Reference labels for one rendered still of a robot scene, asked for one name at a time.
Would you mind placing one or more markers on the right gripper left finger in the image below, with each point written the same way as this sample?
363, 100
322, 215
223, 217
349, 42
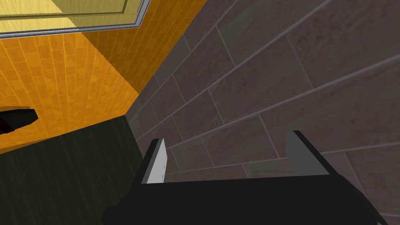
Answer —
156, 165

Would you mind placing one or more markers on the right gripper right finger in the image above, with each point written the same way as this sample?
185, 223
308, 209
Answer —
304, 157

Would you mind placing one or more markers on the yellow panelled cupboard door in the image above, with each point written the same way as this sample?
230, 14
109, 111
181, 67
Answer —
62, 15

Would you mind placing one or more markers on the black angular object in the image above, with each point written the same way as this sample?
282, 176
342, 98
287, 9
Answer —
17, 120

